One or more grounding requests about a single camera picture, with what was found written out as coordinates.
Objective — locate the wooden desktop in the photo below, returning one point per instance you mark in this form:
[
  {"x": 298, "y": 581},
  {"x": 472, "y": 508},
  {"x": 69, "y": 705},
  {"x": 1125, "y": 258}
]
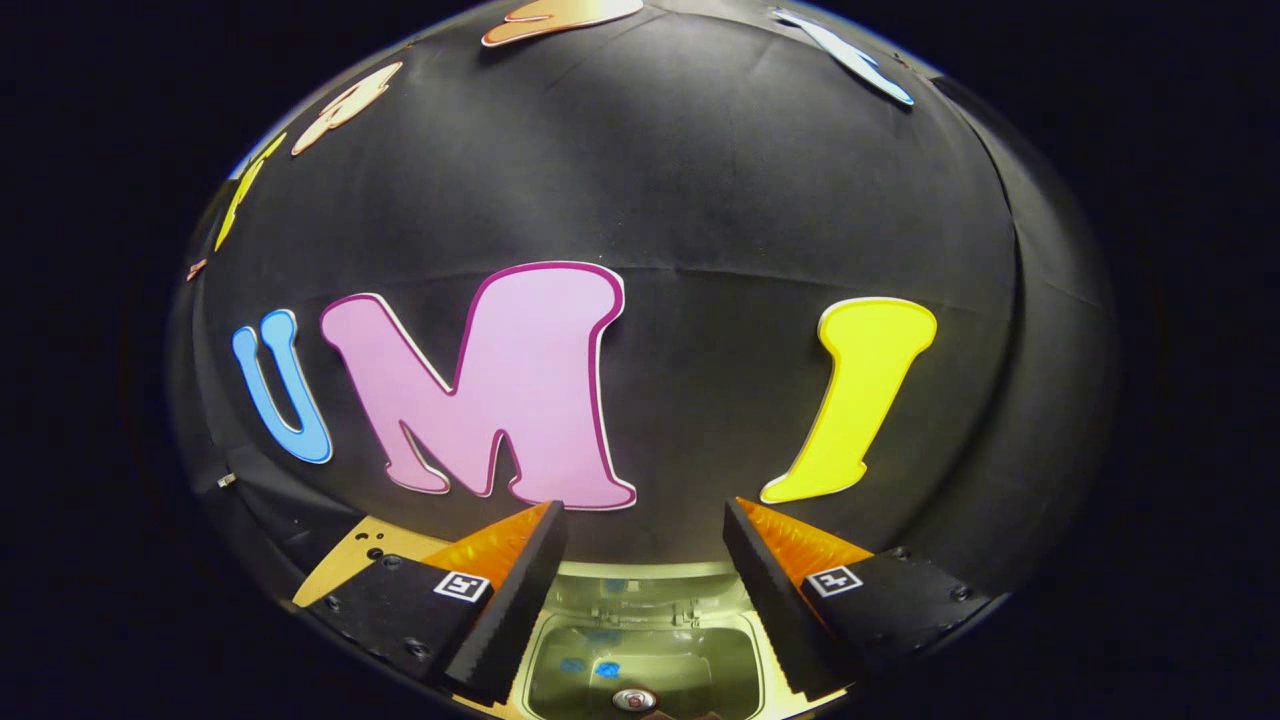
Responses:
[{"x": 345, "y": 570}]

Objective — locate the black backdrop cloth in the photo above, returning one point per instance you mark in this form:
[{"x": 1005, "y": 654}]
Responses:
[{"x": 720, "y": 200}]

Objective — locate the orange pop can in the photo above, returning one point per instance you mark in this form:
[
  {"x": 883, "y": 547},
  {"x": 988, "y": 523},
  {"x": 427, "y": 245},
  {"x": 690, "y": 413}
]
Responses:
[{"x": 635, "y": 698}]

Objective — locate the copper metal clip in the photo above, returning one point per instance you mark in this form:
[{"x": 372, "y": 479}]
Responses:
[{"x": 196, "y": 268}]

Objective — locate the pale green desktop garbage bin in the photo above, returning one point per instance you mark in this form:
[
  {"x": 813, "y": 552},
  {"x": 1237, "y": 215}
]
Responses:
[{"x": 650, "y": 650}]

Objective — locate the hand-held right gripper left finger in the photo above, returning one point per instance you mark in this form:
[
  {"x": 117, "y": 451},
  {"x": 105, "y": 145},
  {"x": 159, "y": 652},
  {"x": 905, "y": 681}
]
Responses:
[{"x": 515, "y": 610}]

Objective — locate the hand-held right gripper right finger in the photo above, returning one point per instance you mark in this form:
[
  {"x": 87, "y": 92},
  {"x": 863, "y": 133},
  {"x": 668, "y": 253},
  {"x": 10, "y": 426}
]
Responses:
[{"x": 775, "y": 610}]

